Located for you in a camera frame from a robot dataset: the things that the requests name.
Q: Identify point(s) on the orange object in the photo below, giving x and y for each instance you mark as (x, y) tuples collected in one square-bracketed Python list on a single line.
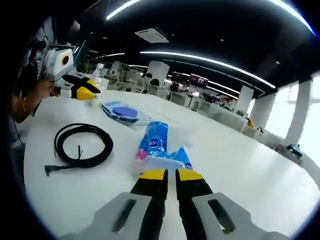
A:
[(250, 122)]

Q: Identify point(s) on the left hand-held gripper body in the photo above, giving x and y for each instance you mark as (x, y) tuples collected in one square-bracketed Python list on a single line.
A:
[(58, 67)]

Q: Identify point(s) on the long curved ceiling light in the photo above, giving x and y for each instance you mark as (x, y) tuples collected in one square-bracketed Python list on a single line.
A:
[(295, 12)]

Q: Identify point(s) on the teal object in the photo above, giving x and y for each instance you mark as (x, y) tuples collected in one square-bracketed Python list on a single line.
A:
[(294, 150)]

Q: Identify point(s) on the clear pack with blue disc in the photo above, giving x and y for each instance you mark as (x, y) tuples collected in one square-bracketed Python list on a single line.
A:
[(122, 111)]

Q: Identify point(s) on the green potted plant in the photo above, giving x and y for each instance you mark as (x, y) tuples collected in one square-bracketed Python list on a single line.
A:
[(241, 113)]

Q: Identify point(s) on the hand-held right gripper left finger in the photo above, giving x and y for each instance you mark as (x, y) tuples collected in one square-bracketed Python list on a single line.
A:
[(140, 212)]

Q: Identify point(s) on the person's left hand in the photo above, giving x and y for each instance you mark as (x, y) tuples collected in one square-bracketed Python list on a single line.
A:
[(50, 89)]

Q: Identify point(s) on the straight ceiling light strip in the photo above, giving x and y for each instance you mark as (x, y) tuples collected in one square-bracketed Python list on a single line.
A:
[(207, 61)]

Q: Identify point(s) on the hanging red display screen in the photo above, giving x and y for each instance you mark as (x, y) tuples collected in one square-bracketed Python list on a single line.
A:
[(200, 80)]

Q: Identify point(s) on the ceiling air conditioner vent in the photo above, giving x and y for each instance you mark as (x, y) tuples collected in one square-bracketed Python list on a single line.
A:
[(152, 34)]

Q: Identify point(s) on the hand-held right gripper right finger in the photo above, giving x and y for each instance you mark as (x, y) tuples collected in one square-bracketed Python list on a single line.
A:
[(207, 215)]

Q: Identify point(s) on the blue tissue packet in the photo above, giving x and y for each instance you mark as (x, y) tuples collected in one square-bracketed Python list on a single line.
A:
[(156, 145)]

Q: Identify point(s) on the clear plastic water bottle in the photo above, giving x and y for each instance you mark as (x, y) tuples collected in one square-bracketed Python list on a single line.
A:
[(98, 75)]

